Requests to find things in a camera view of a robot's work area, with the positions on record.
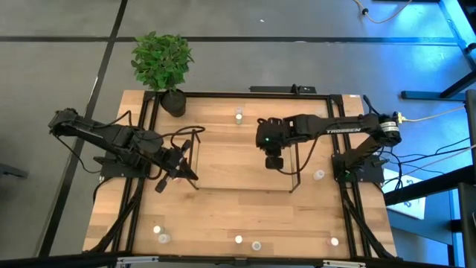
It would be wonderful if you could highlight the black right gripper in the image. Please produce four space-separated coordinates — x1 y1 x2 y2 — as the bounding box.
255 115 298 171

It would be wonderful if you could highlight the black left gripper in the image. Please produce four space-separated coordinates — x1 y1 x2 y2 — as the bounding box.
155 139 199 194

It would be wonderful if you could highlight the black bar device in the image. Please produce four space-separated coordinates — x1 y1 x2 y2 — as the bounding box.
248 84 318 95

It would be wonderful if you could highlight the black plant pot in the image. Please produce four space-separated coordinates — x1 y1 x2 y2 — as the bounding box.
159 88 187 118

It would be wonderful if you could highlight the green artificial plant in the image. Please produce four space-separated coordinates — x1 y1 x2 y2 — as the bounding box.
130 31 195 92

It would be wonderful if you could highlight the white printed box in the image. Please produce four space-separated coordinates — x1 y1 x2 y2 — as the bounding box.
382 167 427 220

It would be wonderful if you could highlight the grey chair base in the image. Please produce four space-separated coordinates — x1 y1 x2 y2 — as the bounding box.
0 162 29 179

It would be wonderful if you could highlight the wooden shelf black metal frame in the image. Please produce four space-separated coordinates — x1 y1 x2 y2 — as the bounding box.
185 128 301 194

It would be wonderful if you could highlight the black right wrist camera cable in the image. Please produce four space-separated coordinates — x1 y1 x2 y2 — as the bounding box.
277 138 318 176

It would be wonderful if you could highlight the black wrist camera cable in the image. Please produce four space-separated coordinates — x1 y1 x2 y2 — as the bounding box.
148 125 207 150
277 138 318 176

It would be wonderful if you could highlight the black left wrist camera cable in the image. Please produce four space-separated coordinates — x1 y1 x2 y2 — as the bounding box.
148 125 207 150

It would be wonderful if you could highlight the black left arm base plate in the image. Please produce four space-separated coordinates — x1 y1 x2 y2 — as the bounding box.
99 156 149 179

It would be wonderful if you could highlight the silver aluminium bracket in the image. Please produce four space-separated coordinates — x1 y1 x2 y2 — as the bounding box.
115 255 160 268
322 259 367 268

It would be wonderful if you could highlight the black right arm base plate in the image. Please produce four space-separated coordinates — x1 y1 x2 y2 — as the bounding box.
332 153 385 183

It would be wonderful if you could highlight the white floor cable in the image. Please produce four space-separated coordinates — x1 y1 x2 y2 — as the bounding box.
353 0 414 24

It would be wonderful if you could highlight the black horizontal frame beam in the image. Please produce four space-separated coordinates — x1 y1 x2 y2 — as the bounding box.
0 251 476 268

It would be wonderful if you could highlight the beige power cord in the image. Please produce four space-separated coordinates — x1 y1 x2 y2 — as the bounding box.
403 106 468 124

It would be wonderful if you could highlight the black desk leg frame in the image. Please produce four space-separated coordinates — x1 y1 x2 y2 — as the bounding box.
400 0 476 101

